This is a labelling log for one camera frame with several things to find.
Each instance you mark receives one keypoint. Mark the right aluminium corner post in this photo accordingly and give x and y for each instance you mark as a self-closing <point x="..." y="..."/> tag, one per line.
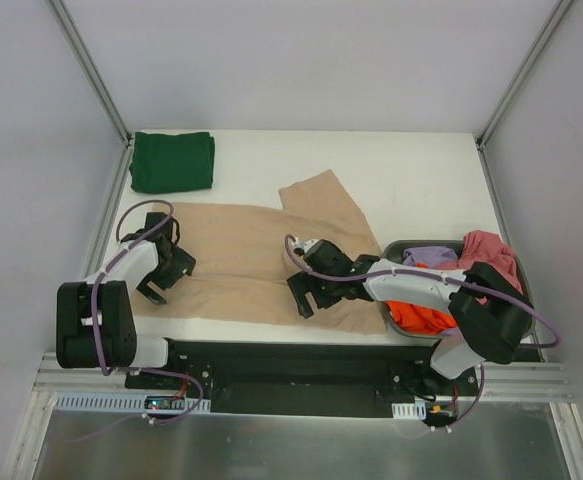
<point x="548" y="31"/>

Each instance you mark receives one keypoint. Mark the left aluminium corner post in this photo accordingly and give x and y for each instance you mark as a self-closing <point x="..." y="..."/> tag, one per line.
<point x="88" y="66"/>

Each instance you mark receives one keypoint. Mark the orange t shirt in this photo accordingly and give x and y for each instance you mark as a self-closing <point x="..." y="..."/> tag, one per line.
<point x="420" y="320"/>

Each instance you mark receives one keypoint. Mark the grey plastic bin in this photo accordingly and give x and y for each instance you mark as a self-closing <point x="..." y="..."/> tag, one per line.
<point x="394" y="253"/>

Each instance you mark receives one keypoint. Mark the aluminium corner post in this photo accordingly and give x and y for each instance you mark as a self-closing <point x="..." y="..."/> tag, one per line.
<point x="88" y="66"/>
<point x="548" y="31"/>

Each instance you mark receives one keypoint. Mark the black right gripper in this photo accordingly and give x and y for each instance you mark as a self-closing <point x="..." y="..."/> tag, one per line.
<point x="309" y="288"/>

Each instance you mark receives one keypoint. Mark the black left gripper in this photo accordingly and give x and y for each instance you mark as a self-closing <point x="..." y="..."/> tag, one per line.
<point x="169" y="273"/>

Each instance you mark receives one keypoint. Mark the pink t shirt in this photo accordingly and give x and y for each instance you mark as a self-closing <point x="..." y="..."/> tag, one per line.
<point x="486" y="247"/>

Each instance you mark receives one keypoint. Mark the lilac t shirt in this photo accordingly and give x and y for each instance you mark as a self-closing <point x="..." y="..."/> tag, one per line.
<point x="428" y="256"/>

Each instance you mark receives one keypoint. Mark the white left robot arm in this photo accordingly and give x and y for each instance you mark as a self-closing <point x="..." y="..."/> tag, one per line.
<point x="95" y="325"/>

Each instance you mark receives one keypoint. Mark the white slotted cable duct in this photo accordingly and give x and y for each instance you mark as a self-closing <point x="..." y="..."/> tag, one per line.
<point x="127" y="403"/>

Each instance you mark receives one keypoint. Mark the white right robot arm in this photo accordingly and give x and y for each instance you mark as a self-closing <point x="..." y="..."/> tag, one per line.
<point x="492" y="317"/>

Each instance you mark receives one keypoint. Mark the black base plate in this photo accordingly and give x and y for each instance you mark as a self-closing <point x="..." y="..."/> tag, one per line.
<point x="296" y="380"/>

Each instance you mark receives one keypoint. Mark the beige t shirt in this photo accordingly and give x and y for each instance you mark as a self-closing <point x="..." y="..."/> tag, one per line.
<point x="242" y="266"/>

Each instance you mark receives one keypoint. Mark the aluminium frame rail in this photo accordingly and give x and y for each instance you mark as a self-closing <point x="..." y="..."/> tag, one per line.
<point x="524" y="382"/>

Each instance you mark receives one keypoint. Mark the folded green t shirt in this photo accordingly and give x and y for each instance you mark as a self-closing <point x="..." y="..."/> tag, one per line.
<point x="164" y="164"/>

